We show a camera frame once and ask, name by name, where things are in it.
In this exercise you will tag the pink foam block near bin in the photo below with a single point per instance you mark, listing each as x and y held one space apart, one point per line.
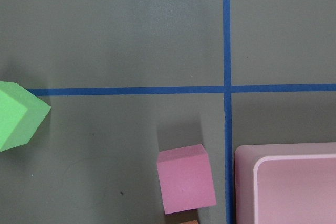
186 180

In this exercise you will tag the orange foam block right side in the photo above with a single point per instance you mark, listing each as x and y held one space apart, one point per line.
191 222

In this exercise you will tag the green foam block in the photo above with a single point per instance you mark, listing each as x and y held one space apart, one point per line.
21 115

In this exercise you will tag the pink plastic bin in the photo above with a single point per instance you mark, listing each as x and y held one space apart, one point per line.
285 183

